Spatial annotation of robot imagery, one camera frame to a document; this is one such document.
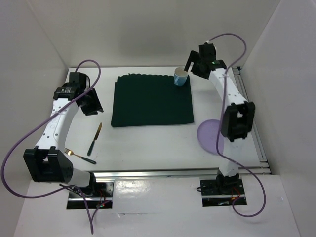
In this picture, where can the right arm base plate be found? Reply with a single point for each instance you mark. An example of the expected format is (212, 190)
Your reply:
(212, 196)

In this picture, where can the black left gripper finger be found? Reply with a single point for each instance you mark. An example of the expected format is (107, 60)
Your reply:
(96, 105)
(89, 109)

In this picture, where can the aluminium right side rail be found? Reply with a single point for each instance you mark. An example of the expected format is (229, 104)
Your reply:
(247, 110)

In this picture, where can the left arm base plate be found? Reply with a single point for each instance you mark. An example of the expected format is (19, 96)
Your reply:
(97, 195)

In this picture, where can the dark green cloth placemat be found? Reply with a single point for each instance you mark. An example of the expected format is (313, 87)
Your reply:
(150, 100)

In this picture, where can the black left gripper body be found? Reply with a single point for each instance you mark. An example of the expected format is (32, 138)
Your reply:
(88, 101)

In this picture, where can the blue mug white inside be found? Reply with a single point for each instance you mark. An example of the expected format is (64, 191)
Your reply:
(180, 76)

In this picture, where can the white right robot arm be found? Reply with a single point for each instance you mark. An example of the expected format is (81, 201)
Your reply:
(224, 136)

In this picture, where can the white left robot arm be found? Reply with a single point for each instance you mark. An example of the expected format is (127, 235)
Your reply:
(47, 161)

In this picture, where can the gold fork green handle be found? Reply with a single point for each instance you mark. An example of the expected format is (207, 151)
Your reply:
(71, 153)

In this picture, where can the aluminium rail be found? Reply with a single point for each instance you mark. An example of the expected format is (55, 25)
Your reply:
(247, 110)
(153, 172)

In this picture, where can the aluminium front rail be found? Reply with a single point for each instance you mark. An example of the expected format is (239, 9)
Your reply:
(153, 172)

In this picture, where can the lilac plate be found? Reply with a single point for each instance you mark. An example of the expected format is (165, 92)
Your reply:
(207, 135)

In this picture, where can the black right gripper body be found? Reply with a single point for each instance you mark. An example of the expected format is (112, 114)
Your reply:
(196, 67)

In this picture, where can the gold knife green handle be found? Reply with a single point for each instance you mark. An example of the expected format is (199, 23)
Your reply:
(94, 140)

